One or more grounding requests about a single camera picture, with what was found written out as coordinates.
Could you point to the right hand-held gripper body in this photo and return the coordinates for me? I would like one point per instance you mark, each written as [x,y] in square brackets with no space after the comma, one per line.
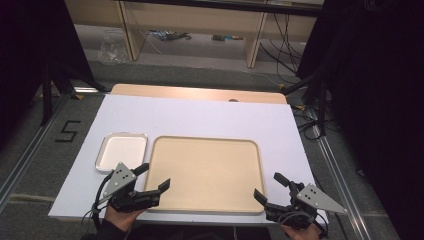
[310,196]

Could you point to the wooden table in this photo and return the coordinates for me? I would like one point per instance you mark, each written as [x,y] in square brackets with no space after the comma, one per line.
[186,91]

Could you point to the clear plastic bag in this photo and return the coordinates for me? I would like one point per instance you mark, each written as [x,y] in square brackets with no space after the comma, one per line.
[112,50]

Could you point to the large beige tray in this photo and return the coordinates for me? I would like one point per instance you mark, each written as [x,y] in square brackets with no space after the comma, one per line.
[205,173]

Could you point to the black metal stand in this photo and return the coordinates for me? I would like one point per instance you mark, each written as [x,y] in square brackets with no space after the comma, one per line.
[321,103]
[46,96]

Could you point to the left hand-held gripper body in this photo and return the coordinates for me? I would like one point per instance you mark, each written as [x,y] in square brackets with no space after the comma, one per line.
[118,181]

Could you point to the light wooden desk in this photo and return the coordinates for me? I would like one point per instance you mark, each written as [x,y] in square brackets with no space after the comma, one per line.
[200,16]

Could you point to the black curtain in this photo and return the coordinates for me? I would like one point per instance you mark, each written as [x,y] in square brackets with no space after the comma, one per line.
[30,50]
[376,100]

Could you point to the metal floor rail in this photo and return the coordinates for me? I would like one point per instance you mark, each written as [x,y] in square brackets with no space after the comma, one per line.
[26,156]
[340,180]

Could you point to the person's left hand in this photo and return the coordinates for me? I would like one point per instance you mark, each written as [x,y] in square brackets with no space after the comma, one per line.
[121,218]

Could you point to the white table board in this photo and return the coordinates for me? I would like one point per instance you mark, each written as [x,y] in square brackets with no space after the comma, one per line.
[200,116]

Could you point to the white square plate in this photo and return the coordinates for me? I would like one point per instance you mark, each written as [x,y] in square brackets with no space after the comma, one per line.
[122,151]

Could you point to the person's right hand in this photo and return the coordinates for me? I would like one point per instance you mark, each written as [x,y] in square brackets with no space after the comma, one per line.
[303,234]

